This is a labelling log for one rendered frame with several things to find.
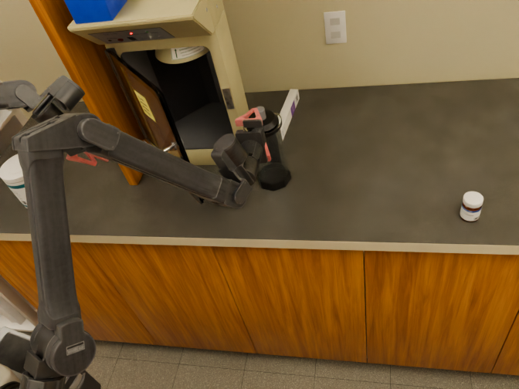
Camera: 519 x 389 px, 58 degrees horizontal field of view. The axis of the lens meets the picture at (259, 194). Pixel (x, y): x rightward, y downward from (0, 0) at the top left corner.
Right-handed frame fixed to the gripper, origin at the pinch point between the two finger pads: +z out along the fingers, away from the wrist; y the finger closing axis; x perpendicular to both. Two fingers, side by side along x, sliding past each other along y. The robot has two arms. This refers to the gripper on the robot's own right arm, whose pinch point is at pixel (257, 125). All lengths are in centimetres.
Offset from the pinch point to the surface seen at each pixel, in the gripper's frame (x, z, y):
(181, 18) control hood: 11.6, 0.3, 30.6
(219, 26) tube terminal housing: 9.0, 15.7, 20.3
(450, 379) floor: -58, -13, -121
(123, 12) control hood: 27.4, 4.8, 31.5
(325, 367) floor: -8, -13, -120
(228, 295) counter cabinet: 20, -15, -63
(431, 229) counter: -44, -13, -26
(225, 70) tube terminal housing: 9.1, 12.0, 9.6
